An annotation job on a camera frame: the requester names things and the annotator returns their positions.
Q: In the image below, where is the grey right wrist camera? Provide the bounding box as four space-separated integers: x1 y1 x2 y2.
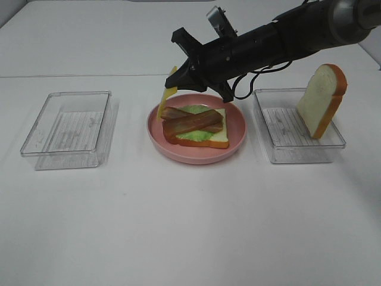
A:
207 6 237 38

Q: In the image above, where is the yellow cheese slice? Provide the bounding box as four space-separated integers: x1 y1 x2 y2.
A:
157 66 179 120

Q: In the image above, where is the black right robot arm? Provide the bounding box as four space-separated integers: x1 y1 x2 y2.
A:
165 1 380 102

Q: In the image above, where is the white bread slice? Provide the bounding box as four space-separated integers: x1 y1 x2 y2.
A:
178 108 229 148
296 64 348 139

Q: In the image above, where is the clear plastic tray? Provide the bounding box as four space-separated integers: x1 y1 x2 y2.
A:
20 91 113 170
254 88 346 164

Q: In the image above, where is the pink round plate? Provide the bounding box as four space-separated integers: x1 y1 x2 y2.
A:
147 93 247 164

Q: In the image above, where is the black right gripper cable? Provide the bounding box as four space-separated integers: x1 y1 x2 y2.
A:
230 61 294 101

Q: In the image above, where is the long bacon strip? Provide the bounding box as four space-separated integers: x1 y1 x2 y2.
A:
161 107 224 135

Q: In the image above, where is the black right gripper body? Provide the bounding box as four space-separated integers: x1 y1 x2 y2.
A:
171 28 235 103

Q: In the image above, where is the clear right plastic tray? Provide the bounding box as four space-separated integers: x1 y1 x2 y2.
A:
254 88 346 164

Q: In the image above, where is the clear left plastic tray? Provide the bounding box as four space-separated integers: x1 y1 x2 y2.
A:
20 91 113 170

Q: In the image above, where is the green lettuce leaf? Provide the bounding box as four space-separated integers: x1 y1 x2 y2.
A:
176 105 223 142

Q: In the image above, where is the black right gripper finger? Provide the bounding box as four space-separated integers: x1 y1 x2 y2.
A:
164 59 207 92

